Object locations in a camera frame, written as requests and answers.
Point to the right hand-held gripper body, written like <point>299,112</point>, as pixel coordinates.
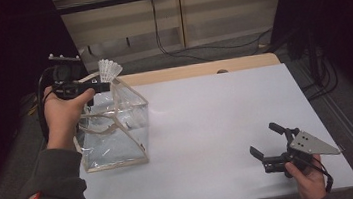
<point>305,145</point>

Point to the person's right hand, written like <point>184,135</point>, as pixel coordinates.
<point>310,183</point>

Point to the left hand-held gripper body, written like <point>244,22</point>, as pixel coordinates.
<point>68,78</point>

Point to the light wooden cabinet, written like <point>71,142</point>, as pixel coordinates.
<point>221,10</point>

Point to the person's left hand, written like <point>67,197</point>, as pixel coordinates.
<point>62,119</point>

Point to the white paper sheet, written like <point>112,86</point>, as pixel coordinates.
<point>240,179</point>

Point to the clear plastic bag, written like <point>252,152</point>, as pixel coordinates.
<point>129,145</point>

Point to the small dark round object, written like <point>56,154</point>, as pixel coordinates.
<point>222,71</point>

